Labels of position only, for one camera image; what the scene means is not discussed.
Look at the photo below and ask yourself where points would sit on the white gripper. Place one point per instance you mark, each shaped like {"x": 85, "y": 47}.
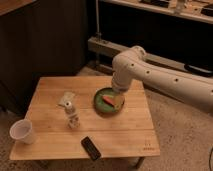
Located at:
{"x": 120, "y": 87}

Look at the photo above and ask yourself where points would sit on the small clear plastic bottle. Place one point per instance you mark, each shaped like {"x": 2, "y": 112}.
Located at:
{"x": 72, "y": 115}

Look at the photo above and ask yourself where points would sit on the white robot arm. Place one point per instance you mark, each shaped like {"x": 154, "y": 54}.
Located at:
{"x": 191, "y": 89}

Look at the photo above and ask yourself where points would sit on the yellow sponge piece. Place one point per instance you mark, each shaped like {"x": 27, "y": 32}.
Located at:
{"x": 118, "y": 102}

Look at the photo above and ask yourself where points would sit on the orange food piece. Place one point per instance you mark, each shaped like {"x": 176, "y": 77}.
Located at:
{"x": 108, "y": 99}

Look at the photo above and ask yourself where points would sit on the green round plate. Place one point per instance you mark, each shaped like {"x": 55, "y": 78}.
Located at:
{"x": 102, "y": 106}

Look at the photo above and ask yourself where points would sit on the crumpled beige packet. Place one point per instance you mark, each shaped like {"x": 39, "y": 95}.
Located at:
{"x": 68, "y": 96}

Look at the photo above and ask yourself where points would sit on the wooden low table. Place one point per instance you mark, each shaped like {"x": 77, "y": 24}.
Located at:
{"x": 129, "y": 133}

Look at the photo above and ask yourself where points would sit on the black phone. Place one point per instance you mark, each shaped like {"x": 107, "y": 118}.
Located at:
{"x": 90, "y": 148}

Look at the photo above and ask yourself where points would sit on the dark shelf unit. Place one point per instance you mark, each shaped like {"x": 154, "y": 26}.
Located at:
{"x": 171, "y": 39}

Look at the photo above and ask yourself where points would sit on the white paper cup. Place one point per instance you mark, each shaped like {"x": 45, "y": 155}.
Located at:
{"x": 22, "y": 130}

